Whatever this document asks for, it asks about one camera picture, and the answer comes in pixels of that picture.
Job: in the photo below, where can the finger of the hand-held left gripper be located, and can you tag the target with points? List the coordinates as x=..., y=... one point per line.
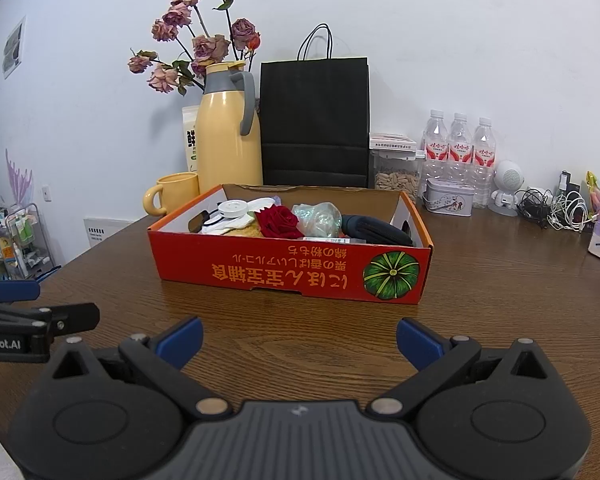
x=72, y=317
x=15, y=290

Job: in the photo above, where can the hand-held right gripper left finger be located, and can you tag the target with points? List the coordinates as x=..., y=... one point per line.
x=180, y=342

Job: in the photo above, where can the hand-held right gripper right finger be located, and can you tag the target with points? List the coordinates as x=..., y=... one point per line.
x=417, y=342

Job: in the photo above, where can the red cardboard box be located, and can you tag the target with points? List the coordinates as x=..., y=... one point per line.
x=180, y=260

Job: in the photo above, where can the black zip case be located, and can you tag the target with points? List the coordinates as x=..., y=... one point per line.
x=375, y=232

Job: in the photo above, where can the white cloth glove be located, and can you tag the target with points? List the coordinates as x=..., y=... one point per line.
x=225, y=225

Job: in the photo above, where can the yellow plush toy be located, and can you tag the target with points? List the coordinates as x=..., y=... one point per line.
x=245, y=233

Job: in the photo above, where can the white round disc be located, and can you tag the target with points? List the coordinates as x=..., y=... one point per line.
x=232, y=207

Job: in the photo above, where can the red artificial flower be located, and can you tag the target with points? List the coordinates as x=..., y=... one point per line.
x=280, y=222

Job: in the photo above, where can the clear plastic bottle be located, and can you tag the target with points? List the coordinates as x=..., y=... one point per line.
x=320, y=217

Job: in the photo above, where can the grey printed tin box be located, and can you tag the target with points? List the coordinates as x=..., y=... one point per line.
x=447, y=197

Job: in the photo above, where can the yellow mug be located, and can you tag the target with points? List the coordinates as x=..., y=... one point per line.
x=177, y=192

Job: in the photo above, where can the clear jar of seeds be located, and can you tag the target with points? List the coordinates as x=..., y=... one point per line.
x=397, y=177

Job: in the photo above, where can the white robot toy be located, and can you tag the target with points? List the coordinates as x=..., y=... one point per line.
x=507, y=177

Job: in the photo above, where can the white milk carton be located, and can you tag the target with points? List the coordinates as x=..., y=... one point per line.
x=190, y=140

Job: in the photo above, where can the small white flat box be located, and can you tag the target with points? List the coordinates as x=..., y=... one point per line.
x=391, y=141

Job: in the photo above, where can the yellow thermos jug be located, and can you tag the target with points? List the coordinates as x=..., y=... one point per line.
x=227, y=140

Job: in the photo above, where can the black power adapter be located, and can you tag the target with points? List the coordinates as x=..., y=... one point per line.
x=569, y=181

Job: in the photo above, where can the black paper bag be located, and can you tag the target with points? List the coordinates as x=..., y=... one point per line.
x=315, y=125

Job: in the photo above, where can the dried rose bouquet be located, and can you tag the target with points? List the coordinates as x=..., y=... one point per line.
x=207, y=47

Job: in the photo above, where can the white wall panel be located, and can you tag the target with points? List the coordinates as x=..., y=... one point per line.
x=105, y=232

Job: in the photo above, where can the white wall outlet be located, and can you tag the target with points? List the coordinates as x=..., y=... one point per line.
x=46, y=193

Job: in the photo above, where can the purple flower wall sticker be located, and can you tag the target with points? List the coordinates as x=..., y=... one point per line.
x=19, y=180

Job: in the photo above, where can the wall poster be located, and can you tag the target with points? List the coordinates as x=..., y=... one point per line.
x=14, y=47

